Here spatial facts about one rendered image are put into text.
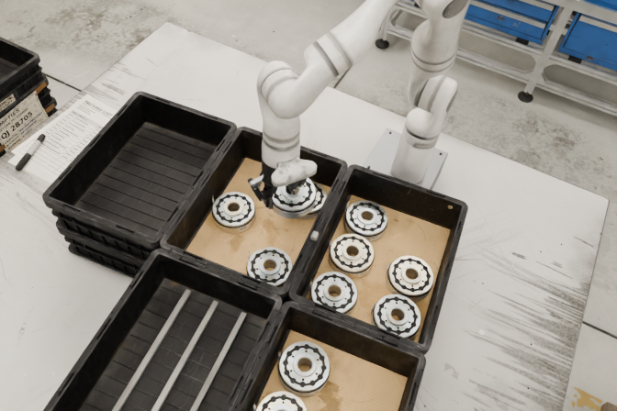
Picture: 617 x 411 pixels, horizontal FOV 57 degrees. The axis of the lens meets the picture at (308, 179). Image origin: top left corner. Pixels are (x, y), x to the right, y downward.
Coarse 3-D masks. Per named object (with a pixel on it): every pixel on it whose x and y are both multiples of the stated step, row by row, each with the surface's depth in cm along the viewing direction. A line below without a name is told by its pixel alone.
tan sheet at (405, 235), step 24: (408, 216) 142; (384, 240) 137; (408, 240) 137; (432, 240) 137; (384, 264) 132; (432, 264) 133; (360, 288) 128; (384, 288) 128; (432, 288) 129; (360, 312) 124
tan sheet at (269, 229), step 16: (240, 176) 146; (256, 176) 146; (224, 192) 143; (240, 192) 143; (256, 208) 140; (208, 224) 136; (256, 224) 137; (272, 224) 137; (288, 224) 138; (304, 224) 138; (192, 240) 133; (208, 240) 133; (224, 240) 134; (240, 240) 134; (256, 240) 134; (272, 240) 134; (288, 240) 135; (304, 240) 135; (208, 256) 131; (224, 256) 131; (240, 256) 131
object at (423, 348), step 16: (384, 176) 136; (336, 192) 132; (432, 192) 134; (464, 208) 132; (320, 224) 126; (448, 256) 123; (304, 272) 118; (448, 272) 120; (304, 304) 114; (352, 320) 112; (432, 320) 115; (384, 336) 110; (400, 336) 111; (432, 336) 111
